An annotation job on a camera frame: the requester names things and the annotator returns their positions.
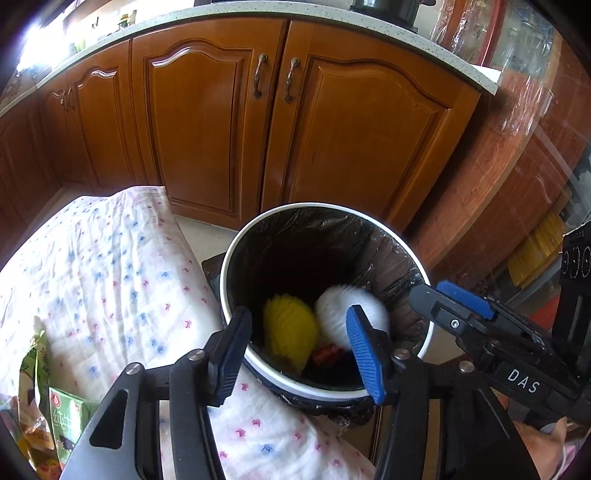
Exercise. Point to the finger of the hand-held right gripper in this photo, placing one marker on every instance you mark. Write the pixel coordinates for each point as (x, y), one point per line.
(466, 300)
(438, 314)

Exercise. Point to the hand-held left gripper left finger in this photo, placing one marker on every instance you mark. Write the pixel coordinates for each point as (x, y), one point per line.
(233, 360)

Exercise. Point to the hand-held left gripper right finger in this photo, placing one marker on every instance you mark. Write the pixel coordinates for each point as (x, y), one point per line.
(364, 355)

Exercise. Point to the white foam fruit net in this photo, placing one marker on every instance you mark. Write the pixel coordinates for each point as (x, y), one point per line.
(337, 314)

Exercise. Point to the white round trash bin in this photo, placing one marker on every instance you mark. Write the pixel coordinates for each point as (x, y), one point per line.
(286, 381)

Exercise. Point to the green printed packet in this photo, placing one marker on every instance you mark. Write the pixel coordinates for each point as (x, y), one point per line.
(64, 415)

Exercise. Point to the person's right hand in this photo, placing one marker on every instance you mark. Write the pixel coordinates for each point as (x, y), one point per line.
(540, 447)

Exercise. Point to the small red wrapper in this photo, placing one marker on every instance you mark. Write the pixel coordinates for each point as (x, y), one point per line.
(325, 355)

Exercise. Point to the yellow foam fruit net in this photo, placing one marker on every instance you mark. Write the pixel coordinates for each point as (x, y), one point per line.
(291, 332)

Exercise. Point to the black plastic bin liner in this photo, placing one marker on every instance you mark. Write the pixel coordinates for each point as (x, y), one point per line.
(392, 258)

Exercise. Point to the yellow cardboard boxes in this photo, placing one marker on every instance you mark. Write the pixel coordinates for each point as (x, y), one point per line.
(549, 230)

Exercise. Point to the white floral printed blanket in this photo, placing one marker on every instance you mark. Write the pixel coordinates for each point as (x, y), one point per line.
(115, 277)

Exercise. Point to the plastic-wrapped wooden cabinet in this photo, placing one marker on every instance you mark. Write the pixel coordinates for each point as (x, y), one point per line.
(508, 138)

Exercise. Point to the wooden cabinet door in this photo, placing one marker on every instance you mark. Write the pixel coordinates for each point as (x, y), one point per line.
(369, 129)
(55, 138)
(106, 124)
(198, 120)
(18, 175)

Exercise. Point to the dark cooking pot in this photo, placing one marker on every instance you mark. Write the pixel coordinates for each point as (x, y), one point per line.
(392, 9)

